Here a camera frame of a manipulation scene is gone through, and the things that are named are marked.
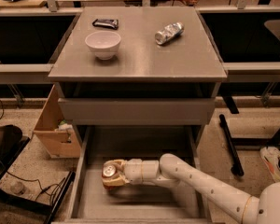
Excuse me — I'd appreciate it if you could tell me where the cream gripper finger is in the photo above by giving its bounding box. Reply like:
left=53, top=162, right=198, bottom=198
left=102, top=175, right=129, bottom=190
left=104, top=159, right=127, bottom=170

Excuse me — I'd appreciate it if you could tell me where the red coke can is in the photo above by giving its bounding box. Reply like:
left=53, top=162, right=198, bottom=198
left=102, top=164, right=118, bottom=190

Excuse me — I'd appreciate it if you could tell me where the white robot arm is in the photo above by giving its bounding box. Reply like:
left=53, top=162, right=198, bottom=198
left=102, top=153, right=280, bottom=224

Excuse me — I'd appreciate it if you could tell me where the open grey middle drawer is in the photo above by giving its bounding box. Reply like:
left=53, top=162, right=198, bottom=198
left=55, top=126, right=213, bottom=224

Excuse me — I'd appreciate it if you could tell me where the closed grey top drawer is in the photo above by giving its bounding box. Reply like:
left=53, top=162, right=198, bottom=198
left=58, top=98, right=215, bottom=125

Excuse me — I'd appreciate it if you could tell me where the grey drawer cabinet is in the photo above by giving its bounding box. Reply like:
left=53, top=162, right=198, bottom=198
left=49, top=7, right=227, bottom=139

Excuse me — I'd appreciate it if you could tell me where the crushed silver blue can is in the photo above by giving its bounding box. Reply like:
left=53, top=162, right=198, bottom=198
left=155, top=22, right=184, bottom=46

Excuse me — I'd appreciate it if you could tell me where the cardboard box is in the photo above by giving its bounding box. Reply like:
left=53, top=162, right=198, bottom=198
left=34, top=87, right=80, bottom=158

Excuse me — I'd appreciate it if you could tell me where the dark brown bag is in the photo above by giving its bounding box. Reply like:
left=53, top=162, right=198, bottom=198
left=0, top=125, right=22, bottom=161

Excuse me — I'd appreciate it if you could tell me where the black metal leg bar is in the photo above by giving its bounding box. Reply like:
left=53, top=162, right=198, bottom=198
left=219, top=114, right=244, bottom=176

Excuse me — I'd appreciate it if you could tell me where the white ceramic bowl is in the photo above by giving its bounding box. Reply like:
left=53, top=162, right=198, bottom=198
left=85, top=31, right=121, bottom=60

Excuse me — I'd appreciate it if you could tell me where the black snack bar wrapper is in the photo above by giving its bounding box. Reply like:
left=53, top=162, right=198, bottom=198
left=92, top=19, right=119, bottom=30

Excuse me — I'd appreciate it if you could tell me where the white orange sneaker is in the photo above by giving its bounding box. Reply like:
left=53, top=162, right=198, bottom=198
left=260, top=147, right=280, bottom=182

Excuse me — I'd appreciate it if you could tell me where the black floor cable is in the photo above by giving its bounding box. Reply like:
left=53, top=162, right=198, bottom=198
left=6, top=171, right=68, bottom=205

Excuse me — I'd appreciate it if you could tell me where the black frame stand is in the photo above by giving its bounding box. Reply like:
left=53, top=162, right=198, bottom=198
left=0, top=136, right=76, bottom=224

